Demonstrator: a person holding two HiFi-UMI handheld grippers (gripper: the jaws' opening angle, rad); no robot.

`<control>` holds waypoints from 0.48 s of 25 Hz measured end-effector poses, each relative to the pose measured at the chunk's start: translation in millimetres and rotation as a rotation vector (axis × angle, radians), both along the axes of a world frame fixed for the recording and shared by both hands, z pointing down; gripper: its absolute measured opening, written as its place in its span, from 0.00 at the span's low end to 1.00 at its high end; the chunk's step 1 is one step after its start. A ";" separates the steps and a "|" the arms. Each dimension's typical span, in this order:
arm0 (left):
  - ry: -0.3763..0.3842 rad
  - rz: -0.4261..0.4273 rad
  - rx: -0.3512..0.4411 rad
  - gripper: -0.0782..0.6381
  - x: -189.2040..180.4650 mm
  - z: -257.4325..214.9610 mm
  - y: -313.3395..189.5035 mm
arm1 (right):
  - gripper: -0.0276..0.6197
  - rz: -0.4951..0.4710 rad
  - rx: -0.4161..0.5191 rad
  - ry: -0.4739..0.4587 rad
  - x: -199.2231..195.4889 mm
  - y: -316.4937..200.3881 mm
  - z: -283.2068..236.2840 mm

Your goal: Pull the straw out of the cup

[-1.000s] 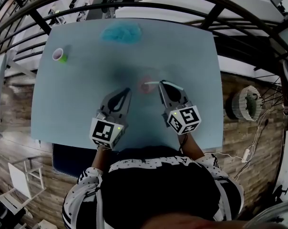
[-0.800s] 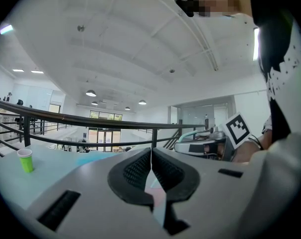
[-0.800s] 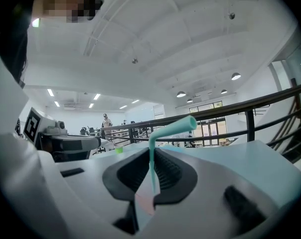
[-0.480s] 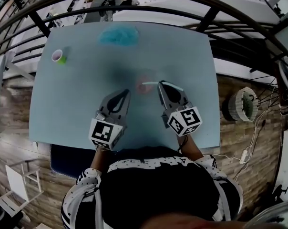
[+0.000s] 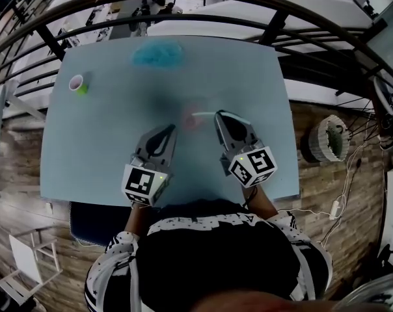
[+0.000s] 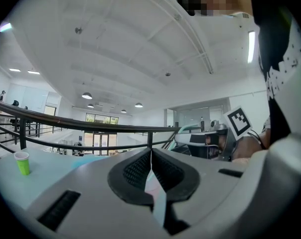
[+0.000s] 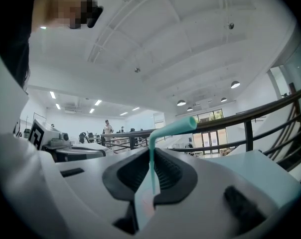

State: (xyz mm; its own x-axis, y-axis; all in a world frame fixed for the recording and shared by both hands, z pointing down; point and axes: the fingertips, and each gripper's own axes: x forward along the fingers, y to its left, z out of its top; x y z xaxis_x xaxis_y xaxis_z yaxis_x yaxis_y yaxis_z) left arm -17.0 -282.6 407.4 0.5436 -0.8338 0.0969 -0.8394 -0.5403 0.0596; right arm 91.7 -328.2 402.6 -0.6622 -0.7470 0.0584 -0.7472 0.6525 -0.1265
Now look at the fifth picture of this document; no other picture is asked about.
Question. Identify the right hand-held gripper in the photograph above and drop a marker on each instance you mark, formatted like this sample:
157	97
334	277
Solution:
258	166

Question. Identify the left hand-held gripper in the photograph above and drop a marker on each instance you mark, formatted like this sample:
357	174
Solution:
141	185

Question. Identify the white bendy straw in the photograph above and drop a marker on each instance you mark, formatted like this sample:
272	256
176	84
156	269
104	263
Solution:
203	112

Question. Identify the clear pink cup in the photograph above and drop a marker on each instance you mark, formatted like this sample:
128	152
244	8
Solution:
193	122

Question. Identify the person's right forearm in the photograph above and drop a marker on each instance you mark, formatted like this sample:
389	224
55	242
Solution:
263	205

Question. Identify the person's left forearm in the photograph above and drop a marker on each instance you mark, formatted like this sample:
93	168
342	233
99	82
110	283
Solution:
136	219

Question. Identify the green paper cup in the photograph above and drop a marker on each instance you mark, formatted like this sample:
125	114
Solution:
81	88

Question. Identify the blue fluffy cloth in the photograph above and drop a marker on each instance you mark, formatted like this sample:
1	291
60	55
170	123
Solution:
157	55

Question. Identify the woven grey basket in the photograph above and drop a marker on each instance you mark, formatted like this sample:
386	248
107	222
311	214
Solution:
330	140

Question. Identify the dark blue chair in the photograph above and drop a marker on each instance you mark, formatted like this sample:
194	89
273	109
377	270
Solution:
92	223

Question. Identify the black and white shirt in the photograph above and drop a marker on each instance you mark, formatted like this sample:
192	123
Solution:
216	255

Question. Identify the bicycle wheel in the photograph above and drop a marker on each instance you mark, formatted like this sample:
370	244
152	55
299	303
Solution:
377	89

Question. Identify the black metal railing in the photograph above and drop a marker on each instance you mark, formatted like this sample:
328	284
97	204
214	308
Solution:
50	39

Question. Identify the person's face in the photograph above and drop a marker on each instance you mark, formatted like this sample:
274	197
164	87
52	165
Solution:
258	304

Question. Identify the black office chair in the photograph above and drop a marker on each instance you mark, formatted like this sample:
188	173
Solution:
388	257

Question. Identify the white frame stool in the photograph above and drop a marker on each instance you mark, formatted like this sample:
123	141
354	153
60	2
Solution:
25	255

